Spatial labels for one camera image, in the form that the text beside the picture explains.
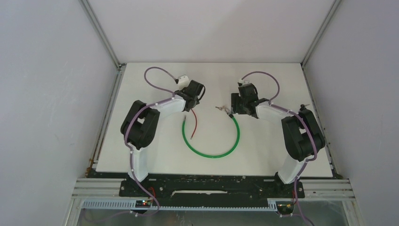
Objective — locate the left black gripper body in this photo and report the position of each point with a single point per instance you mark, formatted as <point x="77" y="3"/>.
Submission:
<point x="196" y="102"/>

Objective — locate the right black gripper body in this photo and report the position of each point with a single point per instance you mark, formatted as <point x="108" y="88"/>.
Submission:
<point x="239" y="108"/>

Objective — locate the red cable lock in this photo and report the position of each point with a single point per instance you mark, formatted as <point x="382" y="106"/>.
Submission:
<point x="196" y="123"/>

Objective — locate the silver key bunch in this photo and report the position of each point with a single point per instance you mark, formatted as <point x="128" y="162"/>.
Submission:
<point x="224" y="108"/>

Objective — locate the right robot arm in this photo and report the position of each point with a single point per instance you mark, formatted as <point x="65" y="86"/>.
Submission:
<point x="302" y="135"/>

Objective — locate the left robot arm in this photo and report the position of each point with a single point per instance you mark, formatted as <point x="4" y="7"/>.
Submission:
<point x="141" y="122"/>

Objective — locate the orange padlock with keys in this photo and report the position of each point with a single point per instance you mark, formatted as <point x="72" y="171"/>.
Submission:
<point x="303" y="107"/>

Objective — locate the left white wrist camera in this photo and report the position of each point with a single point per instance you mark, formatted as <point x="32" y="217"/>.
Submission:
<point x="183" y="80"/>

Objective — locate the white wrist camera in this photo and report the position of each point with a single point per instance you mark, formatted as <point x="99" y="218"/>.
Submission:
<point x="183" y="80"/>
<point x="242" y="82"/>

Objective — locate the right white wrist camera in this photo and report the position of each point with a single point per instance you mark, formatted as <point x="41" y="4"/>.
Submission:
<point x="242" y="82"/>

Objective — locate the left aluminium corner post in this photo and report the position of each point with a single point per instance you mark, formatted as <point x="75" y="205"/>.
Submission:
<point x="89" y="11"/>

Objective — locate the aluminium corner post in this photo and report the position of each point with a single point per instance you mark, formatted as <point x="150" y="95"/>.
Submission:
<point x="320" y="32"/>
<point x="89" y="11"/>

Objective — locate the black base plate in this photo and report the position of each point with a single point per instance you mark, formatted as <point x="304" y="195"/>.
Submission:
<point x="211" y="191"/>

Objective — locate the grey cable duct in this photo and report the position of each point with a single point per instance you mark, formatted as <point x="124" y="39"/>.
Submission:
<point x="140" y="205"/>

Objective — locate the aluminium front frame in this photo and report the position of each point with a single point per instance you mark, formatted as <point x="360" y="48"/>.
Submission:
<point x="104" y="193"/>

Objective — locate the right aluminium corner post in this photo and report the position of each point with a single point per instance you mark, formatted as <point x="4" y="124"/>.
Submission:
<point x="320" y="32"/>

